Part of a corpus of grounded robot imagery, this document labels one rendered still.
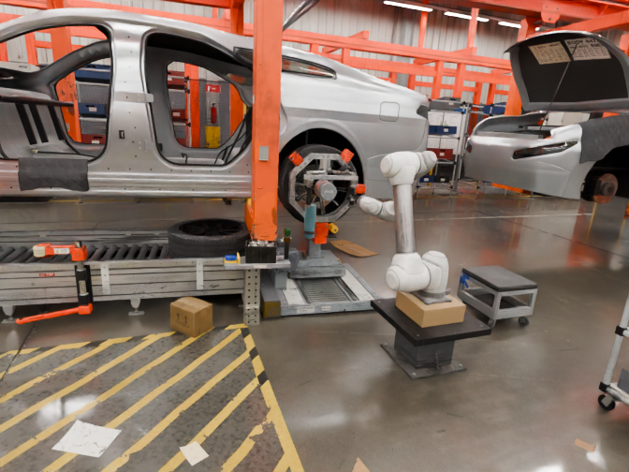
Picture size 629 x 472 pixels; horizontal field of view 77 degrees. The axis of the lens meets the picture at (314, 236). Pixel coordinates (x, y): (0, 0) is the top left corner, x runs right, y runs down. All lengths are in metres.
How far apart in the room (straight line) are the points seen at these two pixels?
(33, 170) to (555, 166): 4.59
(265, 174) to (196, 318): 1.02
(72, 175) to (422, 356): 2.63
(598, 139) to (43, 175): 4.84
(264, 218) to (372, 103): 1.34
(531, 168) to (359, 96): 2.20
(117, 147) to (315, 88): 1.53
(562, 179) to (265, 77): 3.26
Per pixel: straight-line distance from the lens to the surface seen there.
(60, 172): 3.34
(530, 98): 6.37
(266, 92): 2.66
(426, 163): 2.28
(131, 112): 3.22
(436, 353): 2.50
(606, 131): 4.93
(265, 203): 2.71
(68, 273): 3.03
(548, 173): 4.78
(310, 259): 3.39
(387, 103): 3.47
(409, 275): 2.17
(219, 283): 2.94
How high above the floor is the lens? 1.34
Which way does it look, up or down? 16 degrees down
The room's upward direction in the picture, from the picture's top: 3 degrees clockwise
